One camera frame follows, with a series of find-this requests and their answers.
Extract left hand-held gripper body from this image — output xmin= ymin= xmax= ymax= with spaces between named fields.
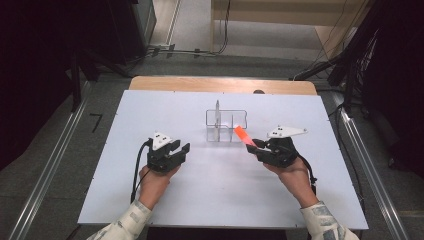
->
xmin=146 ymin=132 xmax=183 ymax=174

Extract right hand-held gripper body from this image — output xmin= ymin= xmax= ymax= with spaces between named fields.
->
xmin=258 ymin=125 xmax=309 ymax=169

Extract orange highlighter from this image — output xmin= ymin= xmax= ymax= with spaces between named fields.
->
xmin=233 ymin=125 xmax=258 ymax=148

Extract clear plastic organizer box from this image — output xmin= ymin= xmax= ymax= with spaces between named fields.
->
xmin=205 ymin=109 xmax=249 ymax=144

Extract clear pen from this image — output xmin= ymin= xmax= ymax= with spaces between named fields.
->
xmin=214 ymin=99 xmax=222 ymax=143

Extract person's left hand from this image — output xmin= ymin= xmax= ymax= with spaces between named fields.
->
xmin=138 ymin=164 xmax=181 ymax=211

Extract person's right hand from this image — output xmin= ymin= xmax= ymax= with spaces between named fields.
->
xmin=262 ymin=156 xmax=320 ymax=209

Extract white board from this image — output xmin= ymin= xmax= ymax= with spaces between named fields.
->
xmin=77 ymin=89 xmax=370 ymax=231

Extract wooden table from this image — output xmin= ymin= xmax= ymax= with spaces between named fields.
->
xmin=128 ymin=75 xmax=318 ymax=96

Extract black stand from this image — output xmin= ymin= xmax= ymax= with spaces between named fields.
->
xmin=289 ymin=49 xmax=379 ymax=116
xmin=68 ymin=49 xmax=132 ymax=113

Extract dark cabinet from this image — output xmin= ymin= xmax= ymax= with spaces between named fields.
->
xmin=106 ymin=0 xmax=158 ymax=65

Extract light wooden furniture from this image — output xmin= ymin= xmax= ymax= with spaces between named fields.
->
xmin=209 ymin=0 xmax=371 ymax=62

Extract dark curtain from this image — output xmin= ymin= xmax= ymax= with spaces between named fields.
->
xmin=0 ymin=0 xmax=111 ymax=172
xmin=361 ymin=0 xmax=424 ymax=179

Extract left hand-held gripper black cable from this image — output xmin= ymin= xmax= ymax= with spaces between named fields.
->
xmin=130 ymin=139 xmax=154 ymax=205

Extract hand-held gripper black cable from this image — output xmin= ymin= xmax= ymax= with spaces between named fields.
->
xmin=130 ymin=139 xmax=154 ymax=205
xmin=296 ymin=153 xmax=318 ymax=197

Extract right hand-held gripper black cable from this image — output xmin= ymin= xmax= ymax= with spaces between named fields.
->
xmin=296 ymin=153 xmax=318 ymax=197

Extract black floor cables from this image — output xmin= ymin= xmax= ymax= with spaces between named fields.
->
xmin=128 ymin=0 xmax=233 ymax=64

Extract aluminium rail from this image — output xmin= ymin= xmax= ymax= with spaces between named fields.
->
xmin=329 ymin=91 xmax=410 ymax=240
xmin=8 ymin=81 xmax=94 ymax=240

